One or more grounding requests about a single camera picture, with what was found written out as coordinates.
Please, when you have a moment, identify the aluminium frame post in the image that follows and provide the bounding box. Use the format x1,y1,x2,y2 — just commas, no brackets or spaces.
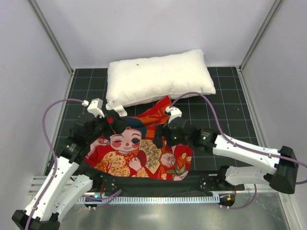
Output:
27,0,74,75
239,0,284,72

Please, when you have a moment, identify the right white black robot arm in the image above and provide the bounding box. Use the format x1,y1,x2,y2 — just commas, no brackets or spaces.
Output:
153,117,298,194

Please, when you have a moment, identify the white pillow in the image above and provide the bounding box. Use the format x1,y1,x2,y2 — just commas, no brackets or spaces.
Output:
106,49,216,116

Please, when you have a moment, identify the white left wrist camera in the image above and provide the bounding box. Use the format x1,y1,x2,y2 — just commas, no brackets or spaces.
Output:
87,98,105,118

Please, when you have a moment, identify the aluminium front rail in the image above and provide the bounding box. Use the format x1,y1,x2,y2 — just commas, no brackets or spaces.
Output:
28,176,96,194

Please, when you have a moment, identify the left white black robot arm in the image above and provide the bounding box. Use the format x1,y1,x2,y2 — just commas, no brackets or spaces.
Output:
12,111,128,230

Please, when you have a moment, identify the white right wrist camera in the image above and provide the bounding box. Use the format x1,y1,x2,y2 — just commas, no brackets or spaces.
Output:
165,106,182,123

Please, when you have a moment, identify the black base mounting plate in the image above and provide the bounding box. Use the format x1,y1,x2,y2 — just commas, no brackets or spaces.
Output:
89,171,245,197

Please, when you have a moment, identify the red cartoon print pillowcase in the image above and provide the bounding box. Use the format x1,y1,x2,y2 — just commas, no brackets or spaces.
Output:
84,96,193,181

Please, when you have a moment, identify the white slotted cable duct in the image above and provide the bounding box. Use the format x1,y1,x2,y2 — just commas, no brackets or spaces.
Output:
78,195,220,204

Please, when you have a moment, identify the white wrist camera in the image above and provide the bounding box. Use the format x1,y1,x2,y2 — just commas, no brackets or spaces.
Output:
165,106,182,123
87,98,105,118

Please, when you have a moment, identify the left aluminium frame post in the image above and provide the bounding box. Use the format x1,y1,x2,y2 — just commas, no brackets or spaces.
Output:
27,0,74,75

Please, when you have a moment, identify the right aluminium frame post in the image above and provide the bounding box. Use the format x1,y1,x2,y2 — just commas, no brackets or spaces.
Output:
239,0,284,72

